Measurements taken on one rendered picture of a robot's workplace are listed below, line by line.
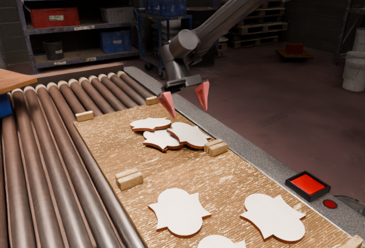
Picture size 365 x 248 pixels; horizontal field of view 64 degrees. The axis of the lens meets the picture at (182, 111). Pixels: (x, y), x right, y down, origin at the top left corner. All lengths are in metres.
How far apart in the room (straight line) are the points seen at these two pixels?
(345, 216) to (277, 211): 0.17
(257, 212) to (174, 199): 0.18
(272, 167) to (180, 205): 0.31
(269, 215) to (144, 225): 0.26
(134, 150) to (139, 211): 0.25
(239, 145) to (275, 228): 0.36
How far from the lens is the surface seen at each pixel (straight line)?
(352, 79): 4.36
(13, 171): 0.93
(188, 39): 0.77
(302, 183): 0.81
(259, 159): 0.89
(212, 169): 0.79
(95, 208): 0.73
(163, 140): 0.87
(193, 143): 0.84
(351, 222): 0.77
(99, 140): 0.95
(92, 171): 0.85
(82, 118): 1.07
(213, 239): 0.61
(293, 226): 0.67
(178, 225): 0.63
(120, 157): 0.85
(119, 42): 5.21
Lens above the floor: 1.41
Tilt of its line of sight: 26 degrees down
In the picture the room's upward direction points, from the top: straight up
